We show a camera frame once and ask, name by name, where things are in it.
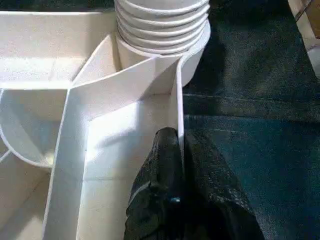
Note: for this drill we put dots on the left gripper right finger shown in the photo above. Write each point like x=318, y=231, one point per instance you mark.
x=215, y=200

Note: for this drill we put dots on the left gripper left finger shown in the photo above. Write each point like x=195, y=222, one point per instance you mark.
x=157, y=195

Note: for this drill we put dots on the white plastic table leg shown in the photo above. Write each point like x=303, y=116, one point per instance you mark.
x=162, y=25

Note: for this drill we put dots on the white plastic table top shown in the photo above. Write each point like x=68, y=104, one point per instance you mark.
x=50, y=62

